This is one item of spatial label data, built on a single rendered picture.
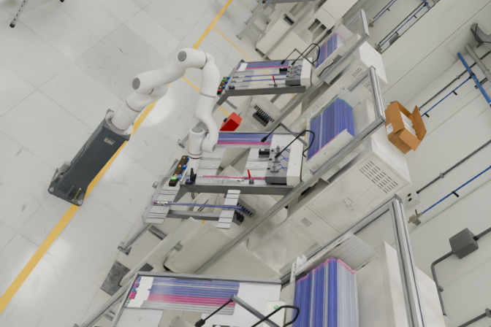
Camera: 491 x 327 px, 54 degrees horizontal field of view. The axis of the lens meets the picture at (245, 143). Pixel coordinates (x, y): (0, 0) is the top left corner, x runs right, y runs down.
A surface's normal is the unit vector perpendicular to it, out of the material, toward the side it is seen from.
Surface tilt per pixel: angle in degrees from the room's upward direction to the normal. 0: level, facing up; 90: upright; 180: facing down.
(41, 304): 0
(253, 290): 44
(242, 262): 90
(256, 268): 90
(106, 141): 90
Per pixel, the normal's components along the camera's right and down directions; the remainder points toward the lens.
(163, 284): -0.08, -0.87
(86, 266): 0.63, -0.61
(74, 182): 0.03, 0.63
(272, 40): -0.16, 0.50
